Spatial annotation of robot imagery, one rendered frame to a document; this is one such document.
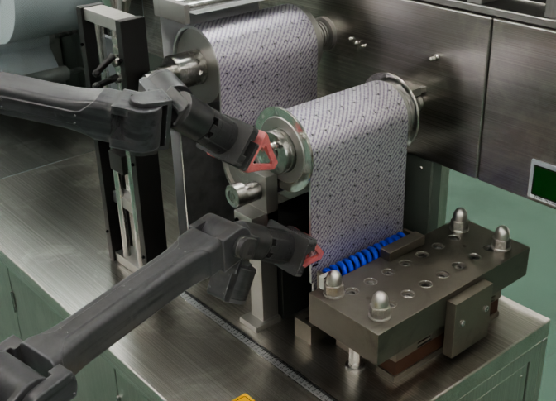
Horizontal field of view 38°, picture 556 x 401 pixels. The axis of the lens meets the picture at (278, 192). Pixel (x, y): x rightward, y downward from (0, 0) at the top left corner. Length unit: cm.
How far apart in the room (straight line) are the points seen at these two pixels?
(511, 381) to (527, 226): 229
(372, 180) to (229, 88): 31
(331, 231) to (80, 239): 67
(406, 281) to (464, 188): 272
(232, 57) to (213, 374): 56
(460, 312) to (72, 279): 79
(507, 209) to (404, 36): 247
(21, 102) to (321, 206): 51
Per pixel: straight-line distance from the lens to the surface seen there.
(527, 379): 163
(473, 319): 144
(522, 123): 143
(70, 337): 103
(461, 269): 145
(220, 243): 116
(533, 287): 338
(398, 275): 142
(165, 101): 114
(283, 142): 131
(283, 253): 130
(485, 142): 148
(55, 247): 184
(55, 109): 117
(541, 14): 139
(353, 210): 143
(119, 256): 173
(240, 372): 141
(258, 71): 150
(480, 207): 394
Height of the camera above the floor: 178
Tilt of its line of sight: 26 degrees down
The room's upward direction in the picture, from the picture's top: 1 degrees counter-clockwise
